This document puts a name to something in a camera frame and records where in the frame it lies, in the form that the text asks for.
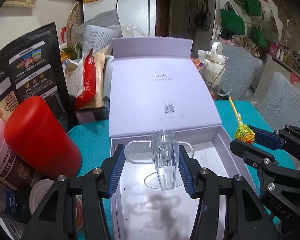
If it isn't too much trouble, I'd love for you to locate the yellow green lollipop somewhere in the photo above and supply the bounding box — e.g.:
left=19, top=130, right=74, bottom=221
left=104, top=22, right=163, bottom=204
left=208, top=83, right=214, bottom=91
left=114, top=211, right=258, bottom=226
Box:
left=229, top=97, right=255, bottom=145

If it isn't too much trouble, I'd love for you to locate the clear plastic hair clip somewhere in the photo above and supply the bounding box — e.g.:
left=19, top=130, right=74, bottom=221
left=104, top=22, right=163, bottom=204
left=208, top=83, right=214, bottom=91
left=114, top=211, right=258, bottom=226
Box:
left=125, top=129, right=194, bottom=191

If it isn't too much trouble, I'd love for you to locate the grey leaf cushion near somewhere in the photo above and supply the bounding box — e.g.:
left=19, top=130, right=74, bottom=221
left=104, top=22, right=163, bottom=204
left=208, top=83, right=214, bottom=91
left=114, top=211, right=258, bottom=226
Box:
left=258, top=72, right=300, bottom=130

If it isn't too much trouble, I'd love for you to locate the grey leaf cushion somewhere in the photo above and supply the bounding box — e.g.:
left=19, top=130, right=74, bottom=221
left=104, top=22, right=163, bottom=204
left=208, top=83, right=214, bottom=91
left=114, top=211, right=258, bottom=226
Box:
left=258, top=72, right=300, bottom=130
left=222, top=42, right=262, bottom=100

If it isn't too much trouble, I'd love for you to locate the teal bubble mat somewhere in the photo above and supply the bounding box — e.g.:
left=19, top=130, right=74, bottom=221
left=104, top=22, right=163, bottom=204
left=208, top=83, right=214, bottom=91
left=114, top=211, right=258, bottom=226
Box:
left=66, top=100, right=300, bottom=240

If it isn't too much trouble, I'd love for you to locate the red cylindrical canister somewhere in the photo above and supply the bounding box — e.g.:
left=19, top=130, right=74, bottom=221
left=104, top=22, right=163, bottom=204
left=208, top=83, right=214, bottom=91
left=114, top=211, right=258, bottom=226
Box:
left=4, top=96, right=82, bottom=180

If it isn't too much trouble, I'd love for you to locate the pink lid jar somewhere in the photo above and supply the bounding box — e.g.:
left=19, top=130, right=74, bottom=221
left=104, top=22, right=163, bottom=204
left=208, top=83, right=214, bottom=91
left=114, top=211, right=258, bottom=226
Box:
left=0, top=118, right=42, bottom=190

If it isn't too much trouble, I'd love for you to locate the grey leaf cushion far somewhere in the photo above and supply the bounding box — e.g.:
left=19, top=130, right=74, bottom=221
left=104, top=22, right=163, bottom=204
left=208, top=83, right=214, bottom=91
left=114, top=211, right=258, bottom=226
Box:
left=222, top=42, right=262, bottom=100

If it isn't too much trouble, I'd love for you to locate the white teapot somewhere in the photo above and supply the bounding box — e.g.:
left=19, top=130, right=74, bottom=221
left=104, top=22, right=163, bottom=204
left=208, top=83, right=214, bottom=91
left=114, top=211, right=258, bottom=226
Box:
left=197, top=41, right=232, bottom=100

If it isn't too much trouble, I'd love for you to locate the red white snack bag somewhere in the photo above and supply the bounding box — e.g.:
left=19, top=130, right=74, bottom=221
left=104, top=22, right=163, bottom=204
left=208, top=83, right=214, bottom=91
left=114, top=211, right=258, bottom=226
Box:
left=74, top=48, right=96, bottom=111

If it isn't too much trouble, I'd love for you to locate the green tote bag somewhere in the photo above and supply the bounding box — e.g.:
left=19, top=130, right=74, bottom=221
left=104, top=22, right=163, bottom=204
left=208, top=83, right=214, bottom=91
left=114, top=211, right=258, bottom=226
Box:
left=221, top=9, right=245, bottom=35

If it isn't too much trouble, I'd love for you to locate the lilac gift box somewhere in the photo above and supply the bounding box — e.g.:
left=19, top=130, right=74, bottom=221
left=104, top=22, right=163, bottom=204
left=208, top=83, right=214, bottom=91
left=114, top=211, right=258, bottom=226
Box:
left=109, top=36, right=260, bottom=240

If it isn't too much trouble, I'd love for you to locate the black snack bag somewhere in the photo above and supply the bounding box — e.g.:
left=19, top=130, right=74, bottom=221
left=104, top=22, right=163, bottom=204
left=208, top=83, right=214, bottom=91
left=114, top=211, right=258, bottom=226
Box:
left=0, top=23, right=78, bottom=131

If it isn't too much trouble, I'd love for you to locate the white mini fridge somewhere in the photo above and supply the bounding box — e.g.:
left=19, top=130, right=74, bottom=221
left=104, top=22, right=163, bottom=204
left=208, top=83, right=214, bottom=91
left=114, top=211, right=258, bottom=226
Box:
left=83, top=0, right=157, bottom=37

